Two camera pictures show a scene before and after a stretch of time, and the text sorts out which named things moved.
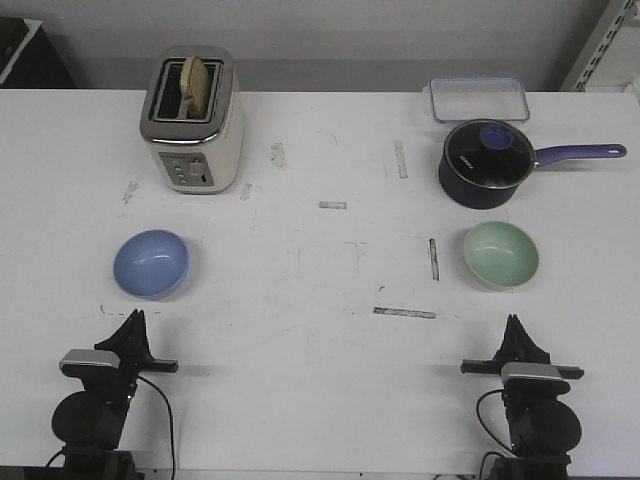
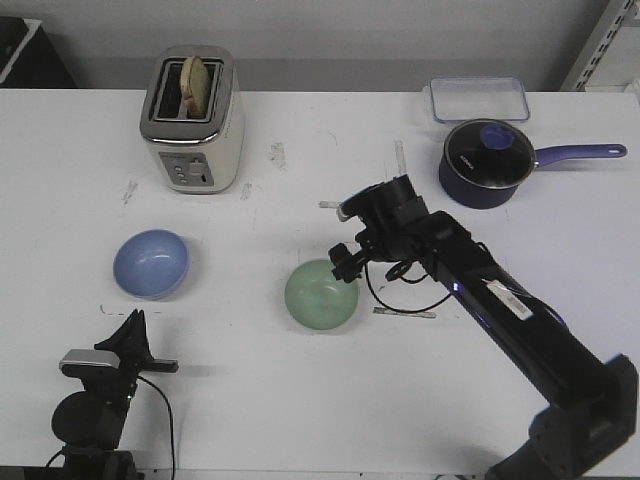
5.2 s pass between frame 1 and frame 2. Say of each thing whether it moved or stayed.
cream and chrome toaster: stayed
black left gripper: stayed
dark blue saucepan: stayed
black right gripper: moved
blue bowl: stayed
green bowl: moved
